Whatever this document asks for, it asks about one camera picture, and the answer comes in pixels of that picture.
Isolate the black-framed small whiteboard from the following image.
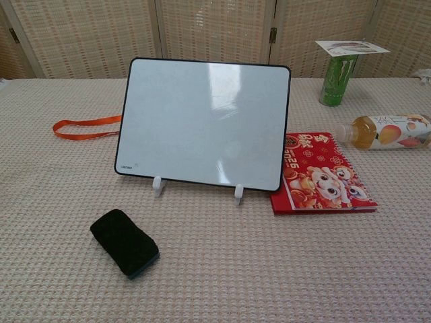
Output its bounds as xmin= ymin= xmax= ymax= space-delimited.
xmin=114 ymin=57 xmax=292 ymax=193

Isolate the beige woven tablecloth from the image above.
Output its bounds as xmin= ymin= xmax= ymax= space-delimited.
xmin=0 ymin=69 xmax=431 ymax=323

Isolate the peach tea plastic bottle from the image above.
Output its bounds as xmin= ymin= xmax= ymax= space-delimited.
xmin=337 ymin=114 xmax=431 ymax=151

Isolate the white plastic board stand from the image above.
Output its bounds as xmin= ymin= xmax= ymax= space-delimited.
xmin=152 ymin=176 xmax=248 ymax=206

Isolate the black eraser pad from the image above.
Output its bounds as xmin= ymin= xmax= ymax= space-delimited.
xmin=90 ymin=208 xmax=160 ymax=281

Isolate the orange lanyard strap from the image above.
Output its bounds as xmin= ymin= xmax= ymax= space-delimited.
xmin=52 ymin=114 xmax=123 ymax=139

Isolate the white picture postcard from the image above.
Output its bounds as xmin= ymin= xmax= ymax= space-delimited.
xmin=314 ymin=39 xmax=391 ymax=57

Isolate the red spiral desk calendar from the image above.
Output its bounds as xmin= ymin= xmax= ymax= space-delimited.
xmin=269 ymin=131 xmax=379 ymax=215

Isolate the woven bamboo screen panel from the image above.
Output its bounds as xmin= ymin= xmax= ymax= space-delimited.
xmin=0 ymin=0 xmax=162 ymax=80
xmin=269 ymin=0 xmax=376 ymax=79
xmin=356 ymin=0 xmax=431 ymax=79
xmin=154 ymin=0 xmax=277 ymax=68

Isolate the green drink can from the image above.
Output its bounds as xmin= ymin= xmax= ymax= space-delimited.
xmin=319 ymin=55 xmax=359 ymax=108

